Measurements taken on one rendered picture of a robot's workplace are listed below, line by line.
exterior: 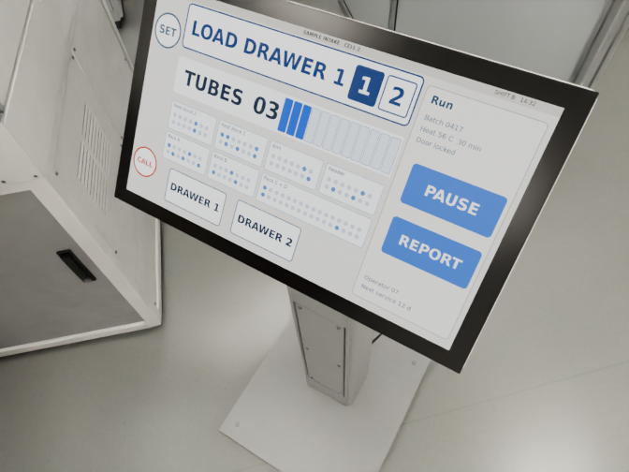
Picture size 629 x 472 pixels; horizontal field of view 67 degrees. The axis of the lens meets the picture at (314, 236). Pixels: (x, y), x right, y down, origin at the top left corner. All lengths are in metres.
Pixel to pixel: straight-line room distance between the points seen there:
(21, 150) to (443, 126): 0.76
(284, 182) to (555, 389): 1.27
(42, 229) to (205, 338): 0.67
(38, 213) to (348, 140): 0.81
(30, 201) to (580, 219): 1.75
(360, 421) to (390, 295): 0.96
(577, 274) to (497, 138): 1.41
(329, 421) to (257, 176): 1.02
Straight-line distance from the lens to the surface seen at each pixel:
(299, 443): 1.48
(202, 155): 0.63
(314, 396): 1.50
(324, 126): 0.54
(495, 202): 0.50
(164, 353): 1.68
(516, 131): 0.50
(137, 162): 0.70
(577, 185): 2.12
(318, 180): 0.55
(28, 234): 1.25
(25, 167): 1.06
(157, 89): 0.67
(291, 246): 0.58
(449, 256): 0.52
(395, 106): 0.51
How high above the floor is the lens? 1.49
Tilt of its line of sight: 57 degrees down
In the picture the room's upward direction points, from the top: 5 degrees counter-clockwise
